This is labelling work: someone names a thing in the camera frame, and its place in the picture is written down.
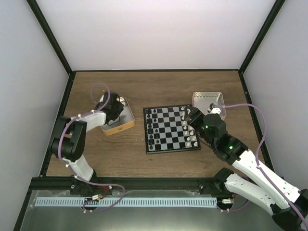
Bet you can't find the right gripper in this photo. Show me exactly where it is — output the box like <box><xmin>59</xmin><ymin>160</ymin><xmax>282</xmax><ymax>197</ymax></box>
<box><xmin>185</xmin><ymin>106</ymin><xmax>216</xmax><ymax>148</ymax></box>

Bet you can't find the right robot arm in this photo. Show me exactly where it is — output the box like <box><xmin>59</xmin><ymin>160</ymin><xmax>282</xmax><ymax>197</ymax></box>
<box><xmin>182</xmin><ymin>104</ymin><xmax>308</xmax><ymax>231</ymax></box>

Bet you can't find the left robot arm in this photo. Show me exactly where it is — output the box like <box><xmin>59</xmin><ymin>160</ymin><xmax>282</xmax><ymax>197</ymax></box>
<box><xmin>48</xmin><ymin>92</ymin><xmax>125</xmax><ymax>194</ymax></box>

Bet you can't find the pink metal tin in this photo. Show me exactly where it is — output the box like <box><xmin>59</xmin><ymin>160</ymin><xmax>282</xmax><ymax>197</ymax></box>
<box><xmin>192</xmin><ymin>91</ymin><xmax>227</xmax><ymax>120</ymax></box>

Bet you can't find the yellow metal tin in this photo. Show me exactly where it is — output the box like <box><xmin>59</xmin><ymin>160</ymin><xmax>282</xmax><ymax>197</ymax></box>
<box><xmin>101</xmin><ymin>97</ymin><xmax>135</xmax><ymax>136</ymax></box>

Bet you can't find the black white chessboard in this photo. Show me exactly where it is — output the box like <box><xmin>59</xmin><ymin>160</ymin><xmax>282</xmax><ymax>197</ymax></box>
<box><xmin>143</xmin><ymin>105</ymin><xmax>201</xmax><ymax>154</ymax></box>

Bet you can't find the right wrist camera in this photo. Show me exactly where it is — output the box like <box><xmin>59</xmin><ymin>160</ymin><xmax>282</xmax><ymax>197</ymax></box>
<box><xmin>207</xmin><ymin>103</ymin><xmax>221</xmax><ymax>116</ymax></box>

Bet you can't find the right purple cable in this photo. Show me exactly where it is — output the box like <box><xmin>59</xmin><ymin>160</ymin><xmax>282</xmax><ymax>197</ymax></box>
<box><xmin>215</xmin><ymin>103</ymin><xmax>308</xmax><ymax>229</ymax></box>

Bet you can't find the black aluminium frame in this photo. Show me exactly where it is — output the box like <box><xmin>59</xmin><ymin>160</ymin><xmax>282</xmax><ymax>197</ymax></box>
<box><xmin>14</xmin><ymin>0</ymin><xmax>285</xmax><ymax>231</ymax></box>

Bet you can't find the light blue cable duct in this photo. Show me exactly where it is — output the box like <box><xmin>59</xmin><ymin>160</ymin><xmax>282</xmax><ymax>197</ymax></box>
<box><xmin>35</xmin><ymin>197</ymin><xmax>217</xmax><ymax>208</ymax></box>

